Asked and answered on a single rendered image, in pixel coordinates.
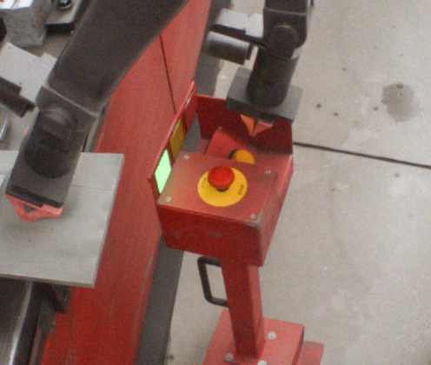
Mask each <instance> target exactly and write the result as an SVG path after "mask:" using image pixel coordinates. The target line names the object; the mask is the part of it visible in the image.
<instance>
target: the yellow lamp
mask: <svg viewBox="0 0 431 365"><path fill-rule="evenodd" d="M183 140H184V138H183V133H182V121H181V119H180V121H179V123H178V125H177V127H176V130H175V133H174V135H173V136H172V138H171V140H170V144H171V148H172V151H173V156H174V157H173V159H174V161H175V159H176V155H177V153H178V150H179V149H180V147H181V145H182V142H183Z"/></svg>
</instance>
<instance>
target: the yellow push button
mask: <svg viewBox="0 0 431 365"><path fill-rule="evenodd" d="M231 160H235V161H239V162H245V163H253V164H255V159H254V157H253V156H252V155H251V154H250V153H249V152H248V151H247V150H245V149H239V150H237V151H236V152H235V153H234V154H233V155H232V157H231Z"/></svg>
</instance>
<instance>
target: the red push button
mask: <svg viewBox="0 0 431 365"><path fill-rule="evenodd" d="M234 180H235V173H234V171H233V170H232V169H231V168H230V167H228V166H225V165H218V166H215V167H214V168H212V169H211V170H210V171H209V173H208V182H209V184H210V185H211V186H212V187H214V188H215V189H216V190H217V191H219V192H225V191H227V190H228V189H229V187H230V185H231V184H232V183H233V182H234Z"/></svg>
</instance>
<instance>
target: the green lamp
mask: <svg viewBox="0 0 431 365"><path fill-rule="evenodd" d="M170 171H171V167H170V163H169V156H168V152H167V150H166V151H165V153H164V155H163V157H162V160H161V162H160V164H159V167H158V169H157V171H156V179H157V182H158V186H159V190H160V193H162V189H163V187H164V184H165V183H166V181H167V178H168V176H169V173H170Z"/></svg>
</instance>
